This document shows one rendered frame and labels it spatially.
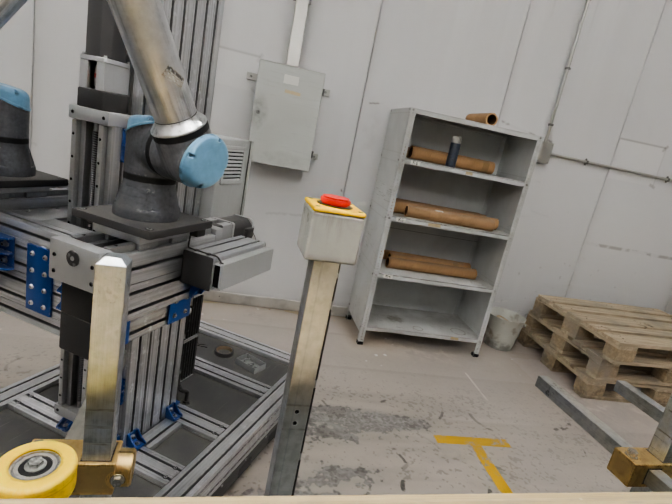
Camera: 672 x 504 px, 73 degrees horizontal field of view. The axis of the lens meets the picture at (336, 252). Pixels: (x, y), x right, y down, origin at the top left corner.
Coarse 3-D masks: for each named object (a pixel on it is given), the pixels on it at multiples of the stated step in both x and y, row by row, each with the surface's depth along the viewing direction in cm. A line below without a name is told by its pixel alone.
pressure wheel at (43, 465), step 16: (16, 448) 51; (32, 448) 51; (48, 448) 52; (64, 448) 52; (0, 464) 48; (16, 464) 49; (32, 464) 48; (48, 464) 50; (64, 464) 50; (0, 480) 46; (16, 480) 47; (32, 480) 47; (48, 480) 47; (64, 480) 48; (0, 496) 46; (16, 496) 45; (32, 496) 46; (48, 496) 47; (64, 496) 49
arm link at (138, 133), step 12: (132, 120) 99; (144, 120) 98; (132, 132) 99; (144, 132) 98; (132, 144) 100; (144, 144) 97; (132, 156) 100; (144, 156) 98; (132, 168) 101; (144, 168) 101
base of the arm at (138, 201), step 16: (128, 176) 102; (128, 192) 102; (144, 192) 102; (160, 192) 103; (176, 192) 109; (112, 208) 104; (128, 208) 101; (144, 208) 102; (160, 208) 103; (176, 208) 108
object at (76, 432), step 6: (126, 354) 90; (84, 402) 73; (84, 408) 72; (78, 414) 70; (84, 414) 70; (78, 420) 69; (84, 420) 69; (72, 426) 67; (78, 426) 68; (72, 432) 66; (78, 432) 66; (66, 438) 65; (72, 438) 65; (78, 438) 65
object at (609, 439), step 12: (540, 384) 114; (552, 384) 112; (552, 396) 110; (564, 396) 107; (564, 408) 106; (576, 408) 102; (576, 420) 102; (588, 420) 99; (600, 420) 99; (588, 432) 98; (600, 432) 96; (612, 432) 95; (612, 444) 93; (624, 444) 91; (648, 480) 84; (660, 480) 82
